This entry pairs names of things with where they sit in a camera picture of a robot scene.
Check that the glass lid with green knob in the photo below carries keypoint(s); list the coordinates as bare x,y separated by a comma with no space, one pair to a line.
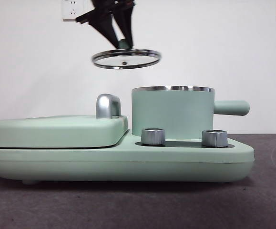
123,44

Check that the mint green hinged griddle cover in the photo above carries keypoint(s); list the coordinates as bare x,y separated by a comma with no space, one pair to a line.
56,131

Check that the white wall socket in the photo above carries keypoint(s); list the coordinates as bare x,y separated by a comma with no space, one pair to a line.
68,10

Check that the silver round control knob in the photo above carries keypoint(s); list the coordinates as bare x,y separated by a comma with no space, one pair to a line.
214,138
153,137

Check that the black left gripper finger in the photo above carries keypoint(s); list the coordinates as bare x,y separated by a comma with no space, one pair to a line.
125,23
104,27

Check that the black glossy control panel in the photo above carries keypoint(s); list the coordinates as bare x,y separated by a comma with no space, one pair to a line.
183,144

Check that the mint green breakfast machine base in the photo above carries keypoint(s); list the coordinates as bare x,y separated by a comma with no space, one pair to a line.
56,164

